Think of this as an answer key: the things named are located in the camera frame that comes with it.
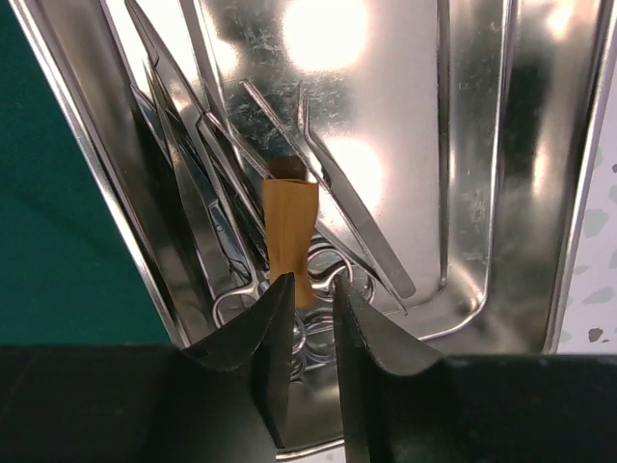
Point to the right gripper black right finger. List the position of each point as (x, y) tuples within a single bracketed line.
[(404, 401)]

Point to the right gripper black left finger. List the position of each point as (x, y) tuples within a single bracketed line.
[(224, 399)]

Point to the steel hemostat forceps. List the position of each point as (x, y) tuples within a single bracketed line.
[(235, 158), (316, 318)]

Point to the orange adhesive bandage strip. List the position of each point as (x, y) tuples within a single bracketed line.
[(290, 209)]

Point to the steel straight tweezers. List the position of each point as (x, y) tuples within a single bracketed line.
[(300, 163)]

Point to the steel surgical scissors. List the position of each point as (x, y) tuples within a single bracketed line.
[(201, 170)]

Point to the curved tip steel tweezers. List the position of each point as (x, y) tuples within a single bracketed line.
[(355, 214)]

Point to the green surgical drape cloth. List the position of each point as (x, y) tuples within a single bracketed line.
[(66, 275)]

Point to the stainless steel tray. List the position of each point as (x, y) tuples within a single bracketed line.
[(467, 128)]

